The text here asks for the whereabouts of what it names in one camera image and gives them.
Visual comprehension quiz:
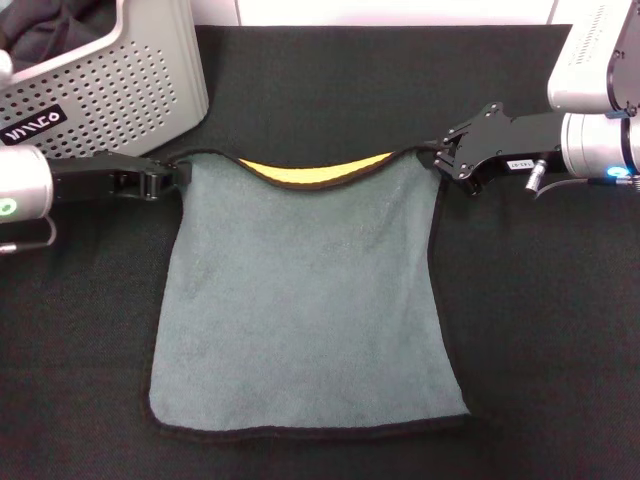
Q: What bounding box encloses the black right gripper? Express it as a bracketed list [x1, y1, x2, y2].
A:
[423, 102, 566, 197]

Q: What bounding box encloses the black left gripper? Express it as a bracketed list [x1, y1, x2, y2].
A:
[48, 151, 195, 204]

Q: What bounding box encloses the yellow and grey towel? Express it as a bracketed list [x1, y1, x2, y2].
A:
[139, 142, 474, 436]

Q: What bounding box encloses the grey perforated storage box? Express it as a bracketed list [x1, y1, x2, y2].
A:
[0, 0, 210, 161]

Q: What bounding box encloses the black cloth in box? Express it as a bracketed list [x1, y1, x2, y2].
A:
[0, 0, 117, 56]

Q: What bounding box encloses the right wrist cable with plug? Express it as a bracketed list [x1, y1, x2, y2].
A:
[524, 159, 640, 201]

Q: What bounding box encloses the wrist cable with plug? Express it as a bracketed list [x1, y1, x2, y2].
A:
[0, 214, 57, 256]
[524, 159, 640, 201]

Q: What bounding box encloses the left wrist cable with plug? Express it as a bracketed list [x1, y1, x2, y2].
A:
[0, 214, 57, 256]

